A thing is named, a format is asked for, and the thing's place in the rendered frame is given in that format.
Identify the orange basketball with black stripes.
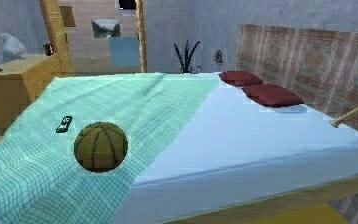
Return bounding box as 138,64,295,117
73,121,129,174

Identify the dark house plant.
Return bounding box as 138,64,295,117
173,39,203,74

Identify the bed with patterned headboard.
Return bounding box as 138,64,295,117
0,23,358,224

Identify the dark red pillow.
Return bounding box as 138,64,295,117
242,83,305,109
218,70,264,88

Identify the green checked blanket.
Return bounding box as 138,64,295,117
0,72,220,224

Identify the framed landscape picture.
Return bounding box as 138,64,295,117
90,18,122,39

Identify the black remote control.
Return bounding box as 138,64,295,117
55,115,74,134

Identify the small dark red object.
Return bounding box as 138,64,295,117
42,42,55,57

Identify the wooden chest of drawers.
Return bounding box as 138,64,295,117
0,53,63,137

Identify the wooden baseball bat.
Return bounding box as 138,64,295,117
330,99,358,129

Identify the white figurine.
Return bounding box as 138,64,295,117
0,32,29,63

